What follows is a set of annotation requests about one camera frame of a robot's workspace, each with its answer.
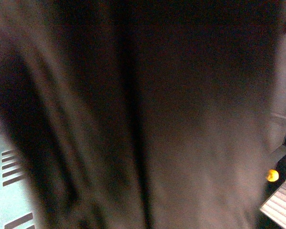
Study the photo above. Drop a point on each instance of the teal plastic shopping basket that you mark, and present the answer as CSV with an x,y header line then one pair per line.
x,y
16,209

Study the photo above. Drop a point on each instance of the brown basket handle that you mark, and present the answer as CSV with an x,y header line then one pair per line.
x,y
142,114

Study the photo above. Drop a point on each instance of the yellow lemon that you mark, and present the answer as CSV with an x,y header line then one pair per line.
x,y
272,175

